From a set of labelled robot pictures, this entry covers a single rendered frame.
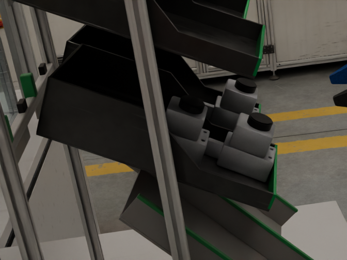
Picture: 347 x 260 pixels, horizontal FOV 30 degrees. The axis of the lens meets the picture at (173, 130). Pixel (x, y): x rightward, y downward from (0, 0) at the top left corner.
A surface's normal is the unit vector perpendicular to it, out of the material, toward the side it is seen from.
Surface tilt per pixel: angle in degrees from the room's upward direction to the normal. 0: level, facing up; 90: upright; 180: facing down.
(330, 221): 0
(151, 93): 90
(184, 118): 90
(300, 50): 90
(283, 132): 0
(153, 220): 90
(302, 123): 0
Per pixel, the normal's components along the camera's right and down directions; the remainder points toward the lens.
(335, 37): -0.05, 0.40
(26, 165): -0.15, -0.91
